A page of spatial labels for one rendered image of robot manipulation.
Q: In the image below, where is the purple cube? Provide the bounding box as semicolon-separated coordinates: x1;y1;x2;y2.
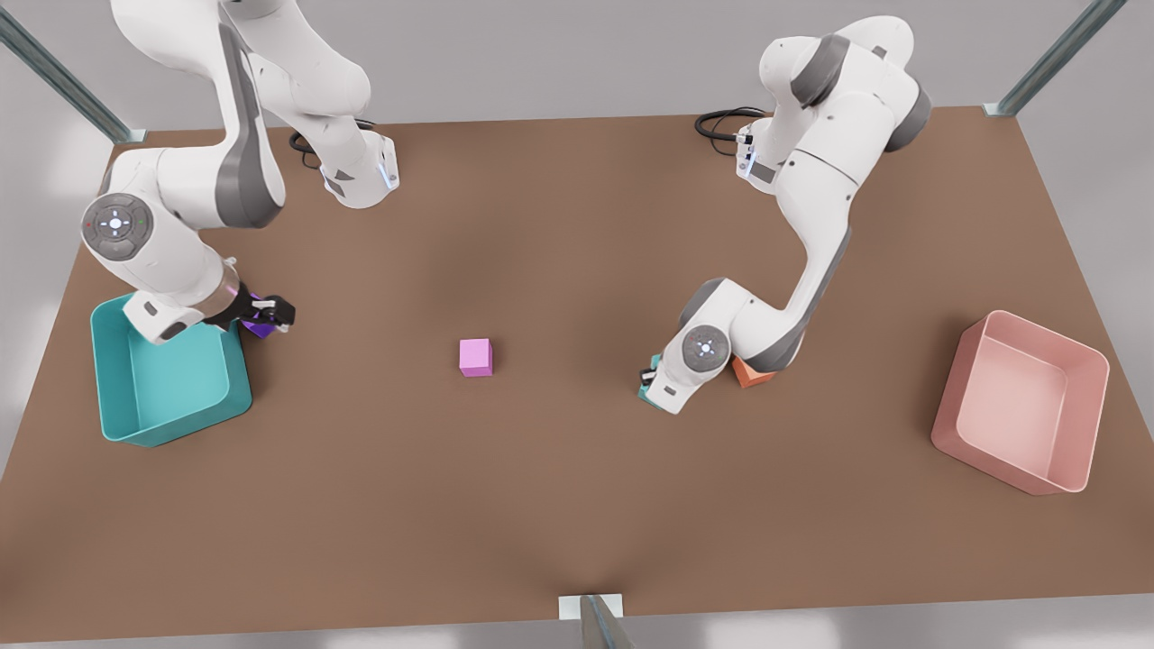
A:
242;294;282;340

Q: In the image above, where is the orange cube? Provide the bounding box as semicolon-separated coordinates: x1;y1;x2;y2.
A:
731;355;777;389

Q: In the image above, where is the teal plastic bin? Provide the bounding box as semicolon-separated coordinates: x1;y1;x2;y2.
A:
90;290;254;448

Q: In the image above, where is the pink plastic bin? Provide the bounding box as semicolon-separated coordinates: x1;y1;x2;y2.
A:
930;309;1111;497

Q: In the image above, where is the black cable loop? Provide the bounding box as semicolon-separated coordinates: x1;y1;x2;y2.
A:
288;118;380;173
694;106;770;160

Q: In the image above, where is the silver frame post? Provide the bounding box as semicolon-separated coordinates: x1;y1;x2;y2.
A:
558;593;635;649
0;7;147;146
982;0;1130;119

